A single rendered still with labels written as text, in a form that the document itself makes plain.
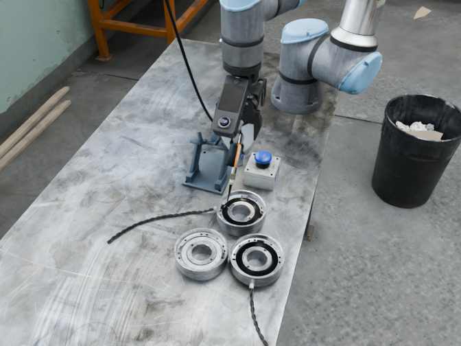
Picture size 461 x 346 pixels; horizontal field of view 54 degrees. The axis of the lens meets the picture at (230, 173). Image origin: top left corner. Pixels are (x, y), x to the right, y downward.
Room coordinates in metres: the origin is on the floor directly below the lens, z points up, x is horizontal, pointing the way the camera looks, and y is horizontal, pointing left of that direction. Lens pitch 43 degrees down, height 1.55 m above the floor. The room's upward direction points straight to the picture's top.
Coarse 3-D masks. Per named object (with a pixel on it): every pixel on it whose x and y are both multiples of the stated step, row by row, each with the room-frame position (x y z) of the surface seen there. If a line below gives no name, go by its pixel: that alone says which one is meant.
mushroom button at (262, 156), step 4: (260, 152) 0.78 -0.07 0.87; (264, 152) 0.78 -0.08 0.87; (268, 152) 0.78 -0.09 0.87; (256, 156) 0.77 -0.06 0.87; (260, 156) 0.77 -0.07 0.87; (264, 156) 0.77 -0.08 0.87; (268, 156) 0.77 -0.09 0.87; (256, 160) 0.76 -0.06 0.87; (260, 160) 0.76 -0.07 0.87; (264, 160) 0.76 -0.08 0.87; (268, 160) 0.76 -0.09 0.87; (264, 164) 0.77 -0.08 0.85
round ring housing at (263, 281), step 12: (240, 240) 0.56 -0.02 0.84; (252, 240) 0.57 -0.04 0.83; (264, 240) 0.57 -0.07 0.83; (252, 252) 0.54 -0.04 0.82; (264, 252) 0.54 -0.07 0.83; (276, 252) 0.54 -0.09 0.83; (264, 264) 0.51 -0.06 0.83; (240, 276) 0.48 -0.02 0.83; (252, 276) 0.47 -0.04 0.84; (264, 276) 0.47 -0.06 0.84; (276, 276) 0.48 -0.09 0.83
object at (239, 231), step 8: (232, 192) 0.69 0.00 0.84; (240, 192) 0.69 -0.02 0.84; (248, 192) 0.69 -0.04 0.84; (224, 200) 0.68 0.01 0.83; (216, 208) 0.64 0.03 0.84; (232, 208) 0.65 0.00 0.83; (240, 208) 0.66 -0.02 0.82; (248, 208) 0.66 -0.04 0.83; (264, 208) 0.64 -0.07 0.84; (232, 216) 0.63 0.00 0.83; (248, 216) 0.63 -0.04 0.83; (264, 216) 0.62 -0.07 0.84; (224, 224) 0.61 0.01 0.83; (232, 224) 0.60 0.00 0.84; (248, 224) 0.60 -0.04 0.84; (256, 224) 0.60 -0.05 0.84; (232, 232) 0.60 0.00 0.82; (240, 232) 0.59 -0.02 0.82; (248, 232) 0.59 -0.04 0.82
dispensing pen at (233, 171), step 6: (240, 132) 0.74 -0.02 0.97; (240, 138) 0.74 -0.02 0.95; (234, 144) 0.72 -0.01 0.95; (234, 150) 0.71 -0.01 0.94; (228, 156) 0.71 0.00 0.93; (234, 156) 0.70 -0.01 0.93; (228, 162) 0.70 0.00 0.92; (234, 162) 0.70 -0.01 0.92; (234, 168) 0.70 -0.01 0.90; (234, 174) 0.69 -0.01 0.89; (228, 192) 0.67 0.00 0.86; (228, 198) 0.67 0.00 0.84
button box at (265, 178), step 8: (272, 160) 0.79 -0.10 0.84; (280, 160) 0.79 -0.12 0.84; (248, 168) 0.76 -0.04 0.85; (256, 168) 0.76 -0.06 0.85; (264, 168) 0.76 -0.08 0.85; (272, 168) 0.76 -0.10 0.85; (248, 176) 0.75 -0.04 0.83; (256, 176) 0.74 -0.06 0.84; (264, 176) 0.74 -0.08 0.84; (272, 176) 0.73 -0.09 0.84; (248, 184) 0.75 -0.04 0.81; (256, 184) 0.74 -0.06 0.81; (264, 184) 0.74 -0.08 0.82; (272, 184) 0.73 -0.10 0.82
